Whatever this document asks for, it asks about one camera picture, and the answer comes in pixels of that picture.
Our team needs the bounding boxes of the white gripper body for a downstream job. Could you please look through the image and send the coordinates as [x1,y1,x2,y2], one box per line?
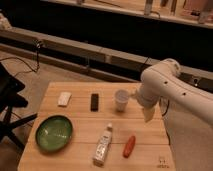
[131,87,159,108]

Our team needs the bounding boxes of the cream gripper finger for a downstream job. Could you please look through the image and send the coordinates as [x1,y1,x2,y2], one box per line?
[143,108,155,122]

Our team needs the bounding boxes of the white plastic bottle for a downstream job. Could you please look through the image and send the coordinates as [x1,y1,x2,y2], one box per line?
[93,123,113,166]

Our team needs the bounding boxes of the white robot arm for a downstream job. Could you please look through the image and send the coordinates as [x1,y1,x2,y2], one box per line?
[133,58,213,126]

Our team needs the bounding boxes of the red sausage toy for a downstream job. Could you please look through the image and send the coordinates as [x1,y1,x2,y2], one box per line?
[123,136,136,158]

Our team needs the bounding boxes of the black rectangular block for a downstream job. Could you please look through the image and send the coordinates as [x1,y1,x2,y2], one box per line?
[90,94,99,112]

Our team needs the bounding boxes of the green bowl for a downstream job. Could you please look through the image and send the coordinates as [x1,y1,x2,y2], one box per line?
[35,115,73,153]

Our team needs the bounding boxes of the black office chair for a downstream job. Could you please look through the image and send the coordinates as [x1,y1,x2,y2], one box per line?
[0,62,37,149]

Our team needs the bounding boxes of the black cable on floor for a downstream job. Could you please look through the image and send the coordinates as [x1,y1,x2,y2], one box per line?
[0,39,44,78]

